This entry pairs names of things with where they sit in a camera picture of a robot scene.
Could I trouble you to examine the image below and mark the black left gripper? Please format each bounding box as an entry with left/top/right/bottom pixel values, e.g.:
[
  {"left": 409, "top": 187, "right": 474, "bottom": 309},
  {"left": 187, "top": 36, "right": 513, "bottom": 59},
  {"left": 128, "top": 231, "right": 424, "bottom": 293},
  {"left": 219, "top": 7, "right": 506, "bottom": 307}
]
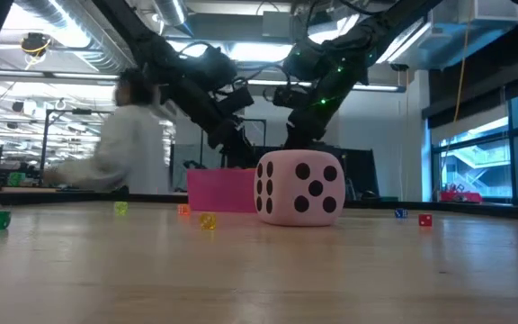
[{"left": 207, "top": 116, "right": 258, "bottom": 170}]

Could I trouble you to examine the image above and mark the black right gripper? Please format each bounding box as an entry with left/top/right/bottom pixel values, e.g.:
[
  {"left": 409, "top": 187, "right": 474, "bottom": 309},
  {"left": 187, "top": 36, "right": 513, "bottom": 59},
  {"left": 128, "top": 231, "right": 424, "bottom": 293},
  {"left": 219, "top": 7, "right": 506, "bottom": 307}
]
[{"left": 283, "top": 106, "right": 328, "bottom": 152}]

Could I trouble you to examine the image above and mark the large pale pink foam die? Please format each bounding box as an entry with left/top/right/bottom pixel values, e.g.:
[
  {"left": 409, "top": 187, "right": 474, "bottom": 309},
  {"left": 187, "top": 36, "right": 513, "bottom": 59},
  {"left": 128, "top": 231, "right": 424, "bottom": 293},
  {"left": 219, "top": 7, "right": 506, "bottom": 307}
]
[{"left": 253, "top": 149, "right": 346, "bottom": 228}]

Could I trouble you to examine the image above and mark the pink plastic box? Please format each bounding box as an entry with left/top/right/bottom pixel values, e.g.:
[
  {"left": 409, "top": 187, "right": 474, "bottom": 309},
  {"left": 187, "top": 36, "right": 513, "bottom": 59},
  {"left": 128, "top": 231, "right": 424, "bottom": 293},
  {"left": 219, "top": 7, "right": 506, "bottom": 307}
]
[{"left": 186, "top": 167, "right": 258, "bottom": 214}]

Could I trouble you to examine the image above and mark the small yellow translucent die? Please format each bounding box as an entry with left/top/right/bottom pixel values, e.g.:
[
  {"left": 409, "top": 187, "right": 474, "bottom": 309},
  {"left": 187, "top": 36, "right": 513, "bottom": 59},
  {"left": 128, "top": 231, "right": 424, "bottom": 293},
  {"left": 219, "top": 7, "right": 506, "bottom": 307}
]
[{"left": 198, "top": 211, "right": 219, "bottom": 231}]

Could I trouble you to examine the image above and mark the long ceiling light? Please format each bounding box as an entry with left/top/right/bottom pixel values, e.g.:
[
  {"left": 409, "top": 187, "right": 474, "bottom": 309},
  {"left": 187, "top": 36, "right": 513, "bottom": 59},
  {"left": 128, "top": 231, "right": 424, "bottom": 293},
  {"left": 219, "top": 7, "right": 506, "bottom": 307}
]
[
  {"left": 246, "top": 78, "right": 406, "bottom": 94},
  {"left": 0, "top": 69, "right": 120, "bottom": 83}
]

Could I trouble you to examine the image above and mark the person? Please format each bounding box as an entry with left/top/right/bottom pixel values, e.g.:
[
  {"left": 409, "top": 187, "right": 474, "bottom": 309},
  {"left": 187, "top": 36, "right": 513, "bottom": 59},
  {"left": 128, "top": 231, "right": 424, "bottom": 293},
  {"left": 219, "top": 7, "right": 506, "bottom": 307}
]
[{"left": 41, "top": 67, "right": 174, "bottom": 195}]

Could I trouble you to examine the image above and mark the red tray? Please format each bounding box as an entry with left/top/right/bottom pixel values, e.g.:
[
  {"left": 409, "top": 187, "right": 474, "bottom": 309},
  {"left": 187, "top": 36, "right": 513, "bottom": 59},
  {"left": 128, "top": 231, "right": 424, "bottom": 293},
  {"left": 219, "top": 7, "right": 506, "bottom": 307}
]
[{"left": 439, "top": 188, "right": 484, "bottom": 204}]

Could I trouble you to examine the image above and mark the large glass window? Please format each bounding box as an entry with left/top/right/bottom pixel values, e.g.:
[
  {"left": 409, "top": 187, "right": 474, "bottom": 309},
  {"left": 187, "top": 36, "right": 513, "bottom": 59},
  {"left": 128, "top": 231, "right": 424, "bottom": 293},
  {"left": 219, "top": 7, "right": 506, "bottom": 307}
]
[{"left": 428, "top": 85, "right": 518, "bottom": 204}]

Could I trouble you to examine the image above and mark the black metal stand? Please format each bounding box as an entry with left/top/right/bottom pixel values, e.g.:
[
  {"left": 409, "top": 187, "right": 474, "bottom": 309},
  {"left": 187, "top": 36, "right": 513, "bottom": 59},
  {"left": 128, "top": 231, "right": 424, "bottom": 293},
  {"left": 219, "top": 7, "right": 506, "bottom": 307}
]
[{"left": 38, "top": 106, "right": 107, "bottom": 186}]

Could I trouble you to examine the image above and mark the white ceiling air unit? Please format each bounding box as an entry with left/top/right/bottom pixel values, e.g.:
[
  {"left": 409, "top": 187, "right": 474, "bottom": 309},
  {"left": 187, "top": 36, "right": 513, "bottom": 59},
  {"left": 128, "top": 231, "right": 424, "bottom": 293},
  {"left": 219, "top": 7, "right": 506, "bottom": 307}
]
[{"left": 427, "top": 0, "right": 518, "bottom": 49}]

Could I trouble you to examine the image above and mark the hanging black yellow reel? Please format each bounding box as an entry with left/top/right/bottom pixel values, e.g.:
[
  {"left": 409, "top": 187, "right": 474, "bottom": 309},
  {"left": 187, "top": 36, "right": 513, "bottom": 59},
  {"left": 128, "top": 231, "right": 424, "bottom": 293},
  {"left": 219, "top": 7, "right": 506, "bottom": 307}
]
[{"left": 19, "top": 31, "right": 53, "bottom": 60}]

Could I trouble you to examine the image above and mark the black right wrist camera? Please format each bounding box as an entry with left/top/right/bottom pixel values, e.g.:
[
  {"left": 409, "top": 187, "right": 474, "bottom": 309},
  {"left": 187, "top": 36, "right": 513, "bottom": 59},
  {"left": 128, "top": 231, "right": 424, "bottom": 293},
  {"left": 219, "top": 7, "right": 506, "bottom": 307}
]
[{"left": 271, "top": 84, "right": 301, "bottom": 110}]

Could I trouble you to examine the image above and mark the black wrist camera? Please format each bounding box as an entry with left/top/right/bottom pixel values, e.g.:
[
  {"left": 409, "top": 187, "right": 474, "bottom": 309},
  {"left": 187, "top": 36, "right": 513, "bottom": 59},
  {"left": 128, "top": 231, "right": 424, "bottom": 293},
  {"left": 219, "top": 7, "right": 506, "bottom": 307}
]
[
  {"left": 271, "top": 84, "right": 301, "bottom": 110},
  {"left": 216, "top": 85, "right": 255, "bottom": 119}
]

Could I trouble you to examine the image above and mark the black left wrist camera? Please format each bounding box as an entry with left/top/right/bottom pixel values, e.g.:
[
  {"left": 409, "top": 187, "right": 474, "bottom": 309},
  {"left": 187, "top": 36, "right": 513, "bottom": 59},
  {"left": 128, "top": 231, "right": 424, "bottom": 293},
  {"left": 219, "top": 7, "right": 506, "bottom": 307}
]
[{"left": 216, "top": 85, "right": 255, "bottom": 119}]

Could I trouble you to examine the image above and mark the yellow hanging cable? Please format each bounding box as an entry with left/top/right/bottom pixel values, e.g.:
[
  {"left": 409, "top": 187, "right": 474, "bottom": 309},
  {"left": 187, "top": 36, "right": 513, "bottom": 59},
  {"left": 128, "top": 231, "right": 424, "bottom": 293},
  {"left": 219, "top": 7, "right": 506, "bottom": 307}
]
[{"left": 452, "top": 0, "right": 472, "bottom": 125}]

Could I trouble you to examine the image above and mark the silver ceiling duct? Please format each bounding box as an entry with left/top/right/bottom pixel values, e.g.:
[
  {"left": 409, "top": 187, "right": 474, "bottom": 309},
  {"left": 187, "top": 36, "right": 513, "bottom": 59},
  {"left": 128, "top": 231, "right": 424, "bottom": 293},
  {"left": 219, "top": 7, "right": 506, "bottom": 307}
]
[{"left": 13, "top": 0, "right": 137, "bottom": 76}]

